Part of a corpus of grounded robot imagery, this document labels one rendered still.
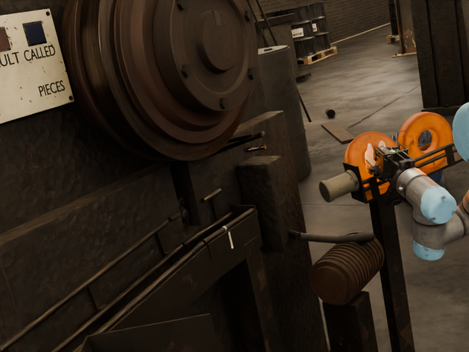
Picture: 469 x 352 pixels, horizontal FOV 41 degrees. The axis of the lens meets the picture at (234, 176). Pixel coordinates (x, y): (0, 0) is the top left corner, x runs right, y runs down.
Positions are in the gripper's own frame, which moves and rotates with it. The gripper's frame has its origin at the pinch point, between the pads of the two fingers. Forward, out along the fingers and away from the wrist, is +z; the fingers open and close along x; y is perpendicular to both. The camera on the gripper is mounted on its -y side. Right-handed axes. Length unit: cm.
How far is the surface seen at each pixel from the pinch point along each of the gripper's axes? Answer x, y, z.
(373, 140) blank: -1.8, 3.7, 1.2
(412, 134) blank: -11.4, 4.7, -2.3
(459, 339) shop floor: -29, -71, -7
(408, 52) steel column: -428, -240, 695
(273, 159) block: 29.9, 9.0, -6.7
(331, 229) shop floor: -37, -103, 112
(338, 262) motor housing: 20.3, -14.7, -22.8
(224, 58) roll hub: 43, 42, -21
